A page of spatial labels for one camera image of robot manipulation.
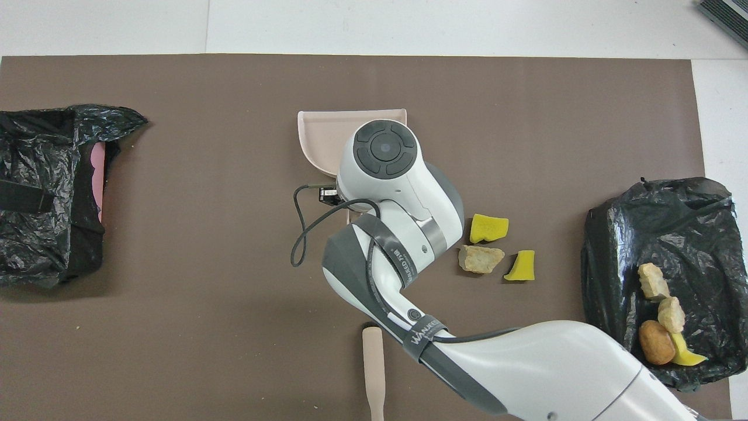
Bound brown bread roll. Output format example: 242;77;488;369
638;319;677;367

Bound black trash bag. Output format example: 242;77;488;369
581;176;738;393
0;103;150;289

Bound tan rock piece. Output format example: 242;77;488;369
657;296;687;333
458;244;505;275

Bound golden croissant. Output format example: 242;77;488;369
637;263;671;301

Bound beige hand brush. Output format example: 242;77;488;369
362;326;387;421

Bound small yellow sponge piece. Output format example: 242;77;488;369
503;250;536;282

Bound pink plastic bin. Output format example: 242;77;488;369
89;142;108;224

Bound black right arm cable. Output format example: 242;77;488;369
290;184;522;346

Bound brown table mat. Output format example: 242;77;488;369
0;54;733;421

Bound notched yellow sponge piece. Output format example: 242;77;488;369
671;332;709;367

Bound dark ribbed panel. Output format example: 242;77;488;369
695;0;748;51

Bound beige plastic dustpan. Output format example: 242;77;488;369
296;108;408;226

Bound wide yellow sponge piece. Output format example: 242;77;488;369
469;213;510;244

